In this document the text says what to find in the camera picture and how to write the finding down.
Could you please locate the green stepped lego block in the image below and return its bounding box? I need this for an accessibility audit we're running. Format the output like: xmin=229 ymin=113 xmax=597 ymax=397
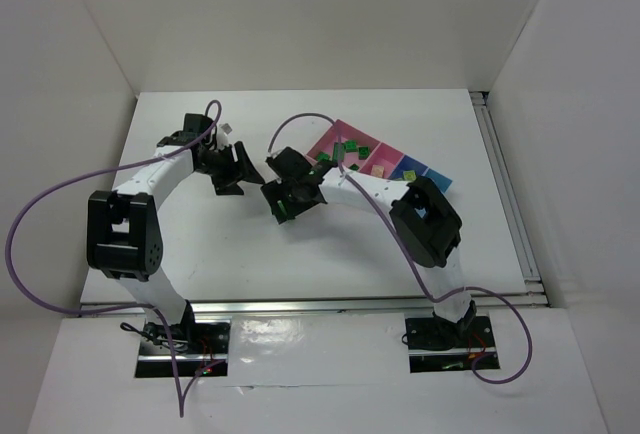
xmin=332 ymin=142 xmax=345 ymax=162

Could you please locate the green lego brick half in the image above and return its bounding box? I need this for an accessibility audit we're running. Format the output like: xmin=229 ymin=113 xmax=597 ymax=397
xmin=358 ymin=146 xmax=370 ymax=160

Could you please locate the lime 2x2 lego brick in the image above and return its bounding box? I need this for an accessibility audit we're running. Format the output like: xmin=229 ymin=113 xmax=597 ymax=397
xmin=403 ymin=170 xmax=417 ymax=182

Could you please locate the white lego brick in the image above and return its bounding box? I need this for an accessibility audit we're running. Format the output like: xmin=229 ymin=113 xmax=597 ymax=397
xmin=371 ymin=165 xmax=384 ymax=178

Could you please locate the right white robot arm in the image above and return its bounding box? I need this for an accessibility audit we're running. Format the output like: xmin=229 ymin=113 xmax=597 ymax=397
xmin=261 ymin=147 xmax=476 ymax=350

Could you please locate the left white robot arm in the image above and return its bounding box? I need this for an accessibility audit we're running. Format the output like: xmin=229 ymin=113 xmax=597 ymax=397
xmin=86 ymin=113 xmax=265 ymax=344

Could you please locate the large pink bin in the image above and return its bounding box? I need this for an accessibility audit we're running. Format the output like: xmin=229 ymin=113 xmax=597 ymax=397
xmin=306 ymin=120 xmax=380 ymax=168

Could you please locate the small pink bin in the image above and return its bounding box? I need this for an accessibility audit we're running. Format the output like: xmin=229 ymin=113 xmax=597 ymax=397
xmin=359 ymin=143 xmax=404 ymax=179

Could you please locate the purple bin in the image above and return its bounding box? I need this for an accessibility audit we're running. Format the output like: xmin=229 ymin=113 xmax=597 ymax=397
xmin=388 ymin=155 xmax=429 ymax=181

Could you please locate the light blue bin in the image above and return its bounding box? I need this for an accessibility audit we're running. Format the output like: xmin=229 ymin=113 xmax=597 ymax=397
xmin=422 ymin=168 xmax=452 ymax=193

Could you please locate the aluminium rail front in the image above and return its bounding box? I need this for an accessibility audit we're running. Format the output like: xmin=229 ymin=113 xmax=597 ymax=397
xmin=79 ymin=295 xmax=451 ymax=323

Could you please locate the aluminium rail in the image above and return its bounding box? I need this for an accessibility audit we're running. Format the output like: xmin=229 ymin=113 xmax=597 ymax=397
xmin=469 ymin=91 xmax=549 ymax=306
xmin=79 ymin=295 xmax=451 ymax=323

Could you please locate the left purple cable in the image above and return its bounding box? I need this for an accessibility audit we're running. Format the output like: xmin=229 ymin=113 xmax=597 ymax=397
xmin=4 ymin=99 xmax=224 ymax=418

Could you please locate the purple cable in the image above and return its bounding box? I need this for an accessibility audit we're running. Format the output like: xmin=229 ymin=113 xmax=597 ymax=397
xmin=4 ymin=99 xmax=224 ymax=418
xmin=267 ymin=112 xmax=534 ymax=385

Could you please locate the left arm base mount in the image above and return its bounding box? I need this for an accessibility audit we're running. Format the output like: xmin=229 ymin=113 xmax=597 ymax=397
xmin=120 ymin=320 xmax=231 ymax=379

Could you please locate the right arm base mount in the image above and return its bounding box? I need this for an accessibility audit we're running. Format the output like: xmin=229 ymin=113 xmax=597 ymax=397
xmin=401 ymin=316 xmax=500 ymax=374

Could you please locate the aluminium rail right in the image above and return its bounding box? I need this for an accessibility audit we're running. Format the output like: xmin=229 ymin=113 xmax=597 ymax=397
xmin=469 ymin=91 xmax=549 ymax=306

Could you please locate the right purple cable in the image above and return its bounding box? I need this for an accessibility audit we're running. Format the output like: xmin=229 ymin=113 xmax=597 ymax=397
xmin=267 ymin=112 xmax=534 ymax=385

